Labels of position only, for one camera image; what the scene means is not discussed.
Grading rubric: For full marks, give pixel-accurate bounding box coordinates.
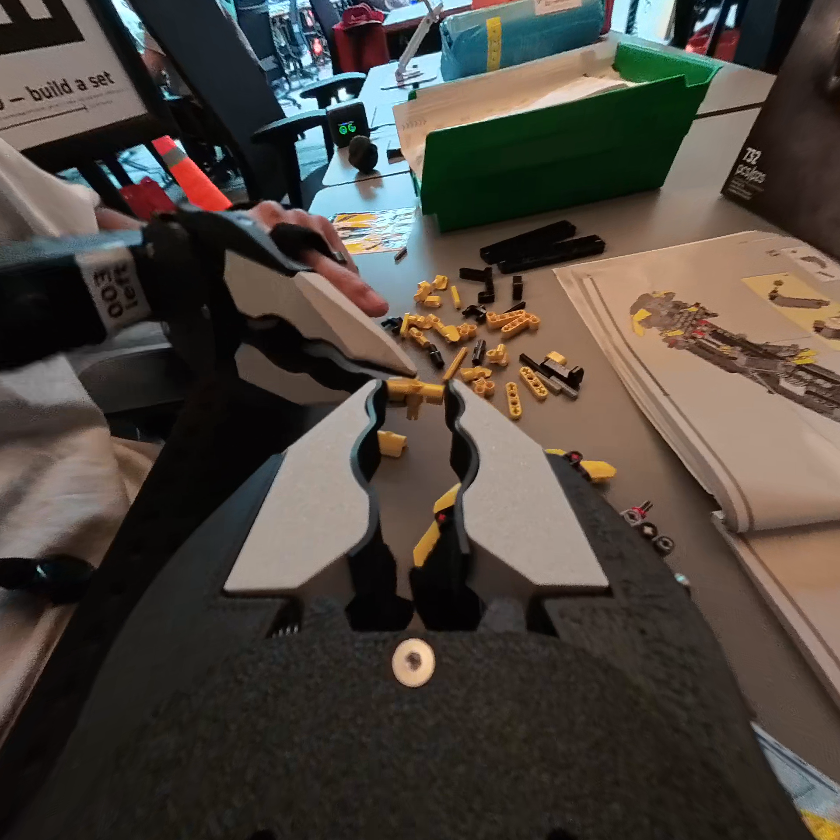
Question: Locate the red bag on chair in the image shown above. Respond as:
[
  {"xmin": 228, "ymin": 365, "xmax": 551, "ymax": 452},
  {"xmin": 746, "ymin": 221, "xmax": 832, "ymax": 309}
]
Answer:
[{"xmin": 333, "ymin": 3, "xmax": 392, "ymax": 74}]

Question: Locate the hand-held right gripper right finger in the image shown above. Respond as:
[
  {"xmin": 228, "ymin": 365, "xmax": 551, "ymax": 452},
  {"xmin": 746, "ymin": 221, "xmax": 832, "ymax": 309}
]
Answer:
[{"xmin": 445, "ymin": 379, "xmax": 611, "ymax": 589}]

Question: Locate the black office chair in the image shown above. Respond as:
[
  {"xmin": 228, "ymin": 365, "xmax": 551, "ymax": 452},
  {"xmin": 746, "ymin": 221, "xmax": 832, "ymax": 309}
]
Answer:
[{"xmin": 131, "ymin": 0, "xmax": 368, "ymax": 212}]

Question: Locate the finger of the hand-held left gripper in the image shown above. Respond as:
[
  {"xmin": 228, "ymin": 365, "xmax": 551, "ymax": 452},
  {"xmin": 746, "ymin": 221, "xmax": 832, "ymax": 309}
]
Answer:
[
  {"xmin": 223, "ymin": 251, "xmax": 419, "ymax": 379},
  {"xmin": 233, "ymin": 340, "xmax": 382, "ymax": 406}
]

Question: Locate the yellow black lego subassembly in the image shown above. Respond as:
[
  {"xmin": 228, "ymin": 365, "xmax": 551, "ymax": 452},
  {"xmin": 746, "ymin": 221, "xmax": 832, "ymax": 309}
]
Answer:
[
  {"xmin": 545, "ymin": 449, "xmax": 618, "ymax": 485},
  {"xmin": 412, "ymin": 484, "xmax": 464, "ymax": 567}
]

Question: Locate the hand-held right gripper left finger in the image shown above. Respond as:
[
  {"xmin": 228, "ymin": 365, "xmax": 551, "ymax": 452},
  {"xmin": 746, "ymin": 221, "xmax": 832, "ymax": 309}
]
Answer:
[{"xmin": 223, "ymin": 379, "xmax": 388, "ymax": 595}]

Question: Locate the small yellow lego connector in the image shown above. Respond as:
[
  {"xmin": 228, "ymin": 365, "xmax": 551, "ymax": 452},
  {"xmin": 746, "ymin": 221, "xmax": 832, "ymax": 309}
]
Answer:
[{"xmin": 384, "ymin": 377, "xmax": 447, "ymax": 421}]

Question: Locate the person's left hand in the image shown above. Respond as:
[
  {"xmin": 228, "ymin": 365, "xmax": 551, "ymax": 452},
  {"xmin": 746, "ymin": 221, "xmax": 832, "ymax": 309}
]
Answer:
[{"xmin": 249, "ymin": 200, "xmax": 389, "ymax": 319}]

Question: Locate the flat white paper bag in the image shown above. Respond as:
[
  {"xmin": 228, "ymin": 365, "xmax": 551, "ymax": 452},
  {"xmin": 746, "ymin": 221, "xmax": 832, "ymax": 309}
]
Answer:
[{"xmin": 392, "ymin": 49, "xmax": 635, "ymax": 163}]

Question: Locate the green plastic bin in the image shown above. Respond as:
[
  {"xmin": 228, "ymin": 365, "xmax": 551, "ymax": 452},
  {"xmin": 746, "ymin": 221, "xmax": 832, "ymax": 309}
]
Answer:
[{"xmin": 410, "ymin": 42, "xmax": 724, "ymax": 234}]

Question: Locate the silver laptop stand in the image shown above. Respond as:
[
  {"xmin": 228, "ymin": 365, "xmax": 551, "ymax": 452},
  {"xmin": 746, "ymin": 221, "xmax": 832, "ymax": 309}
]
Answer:
[{"xmin": 381, "ymin": 0, "xmax": 448, "ymax": 91}]

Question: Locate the white printed sign board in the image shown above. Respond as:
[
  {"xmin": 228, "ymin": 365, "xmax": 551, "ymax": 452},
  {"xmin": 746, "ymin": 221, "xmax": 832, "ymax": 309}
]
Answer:
[{"xmin": 0, "ymin": 0, "xmax": 149, "ymax": 153}]

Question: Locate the long black lego beam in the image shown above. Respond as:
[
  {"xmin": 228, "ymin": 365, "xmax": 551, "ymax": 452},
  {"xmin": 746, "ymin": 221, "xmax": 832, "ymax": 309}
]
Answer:
[
  {"xmin": 479, "ymin": 220, "xmax": 578, "ymax": 265},
  {"xmin": 497, "ymin": 234, "xmax": 606, "ymax": 276}
]

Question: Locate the black badge reel with lanyard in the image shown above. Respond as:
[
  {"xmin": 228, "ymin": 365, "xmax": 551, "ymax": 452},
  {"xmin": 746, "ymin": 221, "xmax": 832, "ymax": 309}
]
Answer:
[{"xmin": 0, "ymin": 554, "xmax": 97, "ymax": 606}]

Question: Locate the pile of yellow black lego pieces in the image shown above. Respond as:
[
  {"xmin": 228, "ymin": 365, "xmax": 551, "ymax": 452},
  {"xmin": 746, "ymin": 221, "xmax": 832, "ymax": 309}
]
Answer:
[{"xmin": 381, "ymin": 266, "xmax": 586, "ymax": 419}]

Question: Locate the yellow car lego box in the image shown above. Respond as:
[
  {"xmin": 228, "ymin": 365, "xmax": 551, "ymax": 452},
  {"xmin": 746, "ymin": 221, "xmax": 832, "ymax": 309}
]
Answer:
[{"xmin": 721, "ymin": 0, "xmax": 840, "ymax": 245}]

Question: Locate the lego instruction booklet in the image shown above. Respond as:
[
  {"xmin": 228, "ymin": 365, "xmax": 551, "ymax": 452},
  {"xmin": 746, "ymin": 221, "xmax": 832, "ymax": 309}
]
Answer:
[{"xmin": 553, "ymin": 230, "xmax": 840, "ymax": 711}]

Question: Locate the black device with green display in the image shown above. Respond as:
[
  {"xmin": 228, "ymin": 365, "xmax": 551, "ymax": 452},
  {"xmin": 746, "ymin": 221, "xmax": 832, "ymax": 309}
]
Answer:
[{"xmin": 326, "ymin": 101, "xmax": 369, "ymax": 151}]

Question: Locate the blue plastic package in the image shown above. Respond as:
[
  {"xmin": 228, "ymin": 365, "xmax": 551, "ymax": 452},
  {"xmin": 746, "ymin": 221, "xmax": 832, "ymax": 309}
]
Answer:
[{"xmin": 440, "ymin": 0, "xmax": 609, "ymax": 84}]

